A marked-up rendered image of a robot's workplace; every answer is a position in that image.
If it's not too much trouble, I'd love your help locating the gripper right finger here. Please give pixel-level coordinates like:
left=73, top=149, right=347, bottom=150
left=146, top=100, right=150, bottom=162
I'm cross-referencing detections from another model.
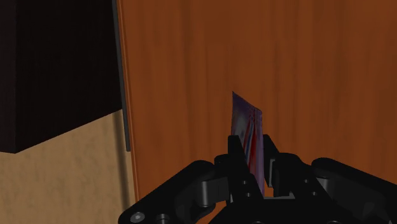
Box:
left=263, top=134, right=397, bottom=224

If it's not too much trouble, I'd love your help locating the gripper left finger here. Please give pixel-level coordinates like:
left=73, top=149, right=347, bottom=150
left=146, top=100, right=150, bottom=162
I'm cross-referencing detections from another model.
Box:
left=118, top=135, right=265, bottom=224

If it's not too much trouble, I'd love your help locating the purple book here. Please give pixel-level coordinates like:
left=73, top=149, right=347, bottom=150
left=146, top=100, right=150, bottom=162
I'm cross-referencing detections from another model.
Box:
left=230, top=90, right=265, bottom=198

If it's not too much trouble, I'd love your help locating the brown wooden table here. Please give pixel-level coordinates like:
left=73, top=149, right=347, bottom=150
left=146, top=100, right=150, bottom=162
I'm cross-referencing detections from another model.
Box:
left=112, top=0, right=397, bottom=224

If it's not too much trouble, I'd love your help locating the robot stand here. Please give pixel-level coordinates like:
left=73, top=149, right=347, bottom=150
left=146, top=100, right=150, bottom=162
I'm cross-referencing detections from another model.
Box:
left=0, top=0, right=122, bottom=155

